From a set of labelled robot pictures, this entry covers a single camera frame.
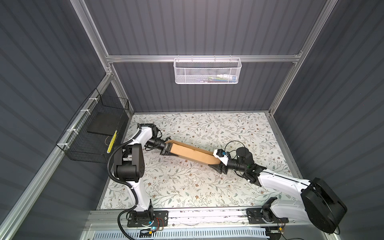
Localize brown cardboard box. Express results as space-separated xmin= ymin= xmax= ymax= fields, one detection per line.
xmin=165 ymin=140 xmax=221 ymax=165

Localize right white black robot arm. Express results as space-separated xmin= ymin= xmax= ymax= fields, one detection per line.
xmin=210 ymin=147 xmax=348 ymax=234

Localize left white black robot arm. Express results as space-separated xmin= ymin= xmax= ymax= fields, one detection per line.
xmin=111 ymin=124 xmax=166 ymax=212

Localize yellow green striped tool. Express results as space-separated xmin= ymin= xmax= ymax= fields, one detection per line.
xmin=107 ymin=131 xmax=118 ymax=154

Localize black foam pad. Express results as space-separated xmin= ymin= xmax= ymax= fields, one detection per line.
xmin=87 ymin=112 xmax=120 ymax=136

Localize markers in white basket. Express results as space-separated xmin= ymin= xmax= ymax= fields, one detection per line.
xmin=200 ymin=74 xmax=238 ymax=84

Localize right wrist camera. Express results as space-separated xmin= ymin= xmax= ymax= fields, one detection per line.
xmin=213 ymin=149 xmax=230 ymax=166

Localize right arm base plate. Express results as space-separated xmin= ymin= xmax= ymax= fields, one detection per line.
xmin=246 ymin=208 xmax=289 ymax=224

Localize black wire basket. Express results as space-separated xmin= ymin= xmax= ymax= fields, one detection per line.
xmin=57 ymin=90 xmax=130 ymax=164

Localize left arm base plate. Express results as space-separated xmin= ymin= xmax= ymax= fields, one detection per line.
xmin=127 ymin=211 xmax=169 ymax=228

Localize white perforated cable tray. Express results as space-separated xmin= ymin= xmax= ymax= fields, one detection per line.
xmin=89 ymin=227 xmax=271 ymax=240

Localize white wire mesh basket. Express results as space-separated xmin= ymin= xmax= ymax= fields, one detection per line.
xmin=173 ymin=57 xmax=242 ymax=85

